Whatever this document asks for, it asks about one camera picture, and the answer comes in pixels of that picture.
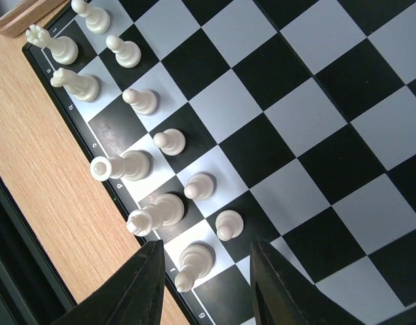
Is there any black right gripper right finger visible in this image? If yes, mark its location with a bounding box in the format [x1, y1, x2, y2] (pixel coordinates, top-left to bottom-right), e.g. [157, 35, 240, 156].
[250, 240, 362, 324]

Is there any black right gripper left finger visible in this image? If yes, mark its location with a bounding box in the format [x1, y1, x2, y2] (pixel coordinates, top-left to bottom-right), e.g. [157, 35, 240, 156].
[53, 240, 165, 324]

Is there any white chess piece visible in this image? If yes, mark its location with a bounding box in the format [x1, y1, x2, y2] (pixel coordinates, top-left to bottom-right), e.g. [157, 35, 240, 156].
[184, 173, 214, 200]
[106, 35, 142, 68]
[174, 244, 213, 293]
[153, 129, 186, 156]
[90, 150, 150, 181]
[70, 0, 110, 34]
[122, 88, 157, 116]
[126, 194, 184, 237]
[215, 210, 244, 241]
[50, 68, 99, 102]
[25, 24, 79, 65]

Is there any black white chess board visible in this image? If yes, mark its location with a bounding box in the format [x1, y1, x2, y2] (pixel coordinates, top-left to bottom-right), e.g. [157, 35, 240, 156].
[23, 1, 416, 324]

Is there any dark cork-edged tray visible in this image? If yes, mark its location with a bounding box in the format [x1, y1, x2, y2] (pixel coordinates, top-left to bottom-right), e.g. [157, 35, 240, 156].
[0, 0, 64, 38]

